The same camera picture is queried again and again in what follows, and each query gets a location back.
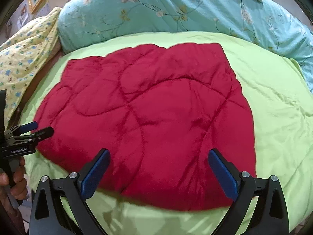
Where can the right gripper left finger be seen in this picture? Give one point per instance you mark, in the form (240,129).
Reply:
(59,205)

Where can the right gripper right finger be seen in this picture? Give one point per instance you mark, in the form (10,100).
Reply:
(270,215)

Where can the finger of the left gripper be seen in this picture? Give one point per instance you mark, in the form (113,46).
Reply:
(42,134)
(28,127)

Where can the red quilted puffer jacket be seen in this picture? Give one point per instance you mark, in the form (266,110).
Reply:
(159,111)

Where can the person's left hand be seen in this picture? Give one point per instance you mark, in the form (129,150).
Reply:
(19,191)

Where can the yellow patterned blanket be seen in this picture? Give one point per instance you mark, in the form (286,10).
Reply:
(24,55)

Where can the light green bed sheet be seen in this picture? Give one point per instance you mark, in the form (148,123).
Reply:
(282,110)

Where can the teal floral quilt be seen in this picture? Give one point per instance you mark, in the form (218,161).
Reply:
(267,24)

